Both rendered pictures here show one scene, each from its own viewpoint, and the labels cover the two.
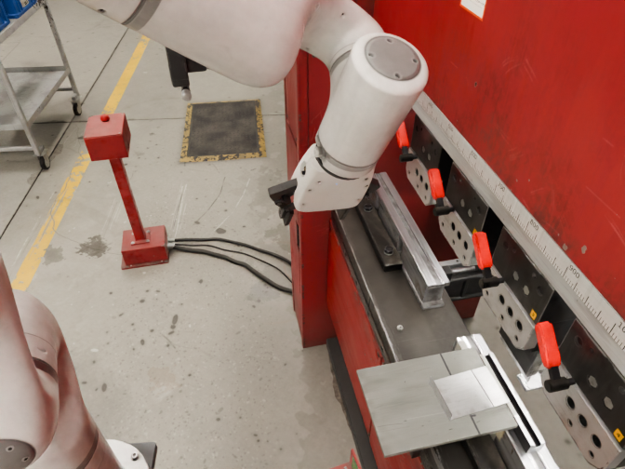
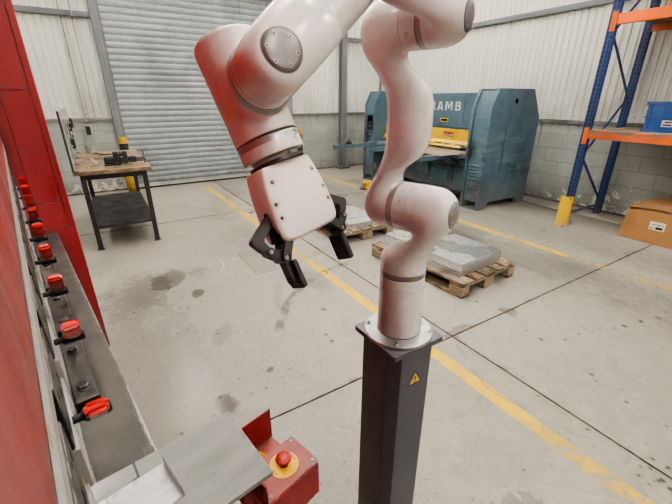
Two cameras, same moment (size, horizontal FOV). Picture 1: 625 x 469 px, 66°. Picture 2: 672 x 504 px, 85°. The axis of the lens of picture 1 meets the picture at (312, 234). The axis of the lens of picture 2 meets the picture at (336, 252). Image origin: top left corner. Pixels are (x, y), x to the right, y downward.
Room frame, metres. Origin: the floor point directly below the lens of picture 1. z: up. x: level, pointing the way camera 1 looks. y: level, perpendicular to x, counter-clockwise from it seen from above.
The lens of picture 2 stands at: (1.01, -0.21, 1.61)
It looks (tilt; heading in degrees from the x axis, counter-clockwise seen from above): 23 degrees down; 152
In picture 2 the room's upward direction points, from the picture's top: straight up
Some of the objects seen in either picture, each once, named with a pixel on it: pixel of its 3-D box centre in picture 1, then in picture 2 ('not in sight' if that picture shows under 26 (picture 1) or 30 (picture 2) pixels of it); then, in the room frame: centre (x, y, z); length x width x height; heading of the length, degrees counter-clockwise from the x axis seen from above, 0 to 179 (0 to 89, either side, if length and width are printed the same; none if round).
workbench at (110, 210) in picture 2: not in sight; (112, 170); (-4.59, -0.50, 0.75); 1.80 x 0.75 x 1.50; 4
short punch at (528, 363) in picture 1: (520, 344); not in sight; (0.53, -0.38, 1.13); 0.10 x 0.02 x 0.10; 12
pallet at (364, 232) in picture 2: not in sight; (342, 221); (-3.17, 2.13, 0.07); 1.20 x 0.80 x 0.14; 2
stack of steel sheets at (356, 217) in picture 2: not in sight; (342, 214); (-3.17, 2.13, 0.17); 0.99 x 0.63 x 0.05; 2
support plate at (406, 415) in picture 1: (432, 397); (180, 482); (0.50, -0.24, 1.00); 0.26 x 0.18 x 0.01; 102
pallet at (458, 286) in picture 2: not in sight; (438, 258); (-1.58, 2.39, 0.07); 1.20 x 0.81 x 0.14; 7
